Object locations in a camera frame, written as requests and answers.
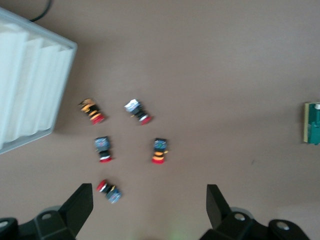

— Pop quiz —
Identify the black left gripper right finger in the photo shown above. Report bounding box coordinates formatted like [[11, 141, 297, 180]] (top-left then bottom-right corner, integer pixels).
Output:
[[199, 184, 311, 240]]

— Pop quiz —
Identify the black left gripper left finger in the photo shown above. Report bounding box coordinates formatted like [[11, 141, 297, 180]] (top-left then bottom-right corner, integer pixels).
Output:
[[0, 183, 94, 240]]

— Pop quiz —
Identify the green load switch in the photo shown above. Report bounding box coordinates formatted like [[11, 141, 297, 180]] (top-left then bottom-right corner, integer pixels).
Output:
[[301, 101, 320, 146]]

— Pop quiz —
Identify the red button blue-grey body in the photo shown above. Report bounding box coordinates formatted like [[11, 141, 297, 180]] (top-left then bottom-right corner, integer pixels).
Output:
[[123, 99, 154, 126], [93, 136, 113, 164], [96, 179, 123, 205]]

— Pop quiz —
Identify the red button orange striped body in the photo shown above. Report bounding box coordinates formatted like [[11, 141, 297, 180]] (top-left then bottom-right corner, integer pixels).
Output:
[[151, 137, 169, 166]]

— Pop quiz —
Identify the red button orange terminal block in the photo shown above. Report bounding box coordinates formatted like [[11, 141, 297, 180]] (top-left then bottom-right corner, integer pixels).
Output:
[[77, 98, 107, 126]]

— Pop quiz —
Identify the white stepped storage bin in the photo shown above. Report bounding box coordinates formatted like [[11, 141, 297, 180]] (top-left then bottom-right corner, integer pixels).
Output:
[[0, 6, 78, 155]]

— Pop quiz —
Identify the black looped cable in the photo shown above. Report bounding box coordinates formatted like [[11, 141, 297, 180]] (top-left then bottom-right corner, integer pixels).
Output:
[[28, 0, 54, 23]]

